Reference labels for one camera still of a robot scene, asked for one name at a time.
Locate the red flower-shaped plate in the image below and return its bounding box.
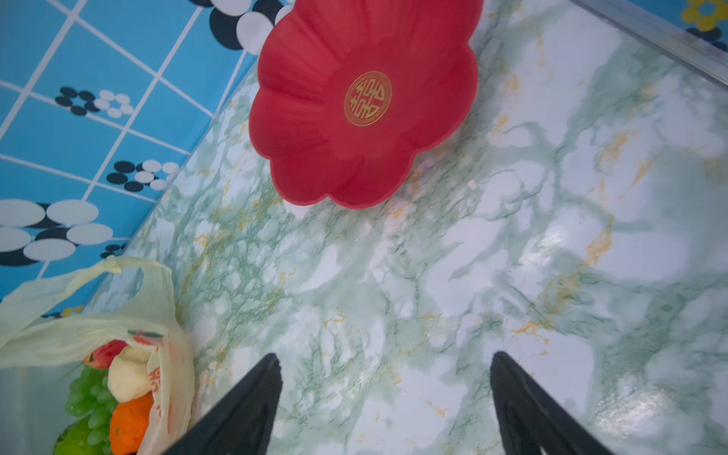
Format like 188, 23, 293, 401
249, 0, 483, 209

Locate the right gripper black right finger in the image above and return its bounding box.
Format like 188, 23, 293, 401
490, 351, 612, 455

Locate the translucent yellowish plastic bag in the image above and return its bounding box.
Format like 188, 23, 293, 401
1, 256, 195, 454

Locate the fake orange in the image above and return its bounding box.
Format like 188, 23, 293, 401
110, 392, 154, 455

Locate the fake green grapes bunch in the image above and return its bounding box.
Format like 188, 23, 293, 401
64, 365, 118, 430

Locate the fake green custard apple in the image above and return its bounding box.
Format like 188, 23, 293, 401
52, 417, 112, 455

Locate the fake red strawberry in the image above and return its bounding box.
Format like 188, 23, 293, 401
85, 340, 128, 370

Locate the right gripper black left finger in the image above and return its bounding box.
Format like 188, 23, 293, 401
166, 353, 282, 455

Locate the right aluminium corner post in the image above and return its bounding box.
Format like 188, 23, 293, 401
576, 0, 727, 87

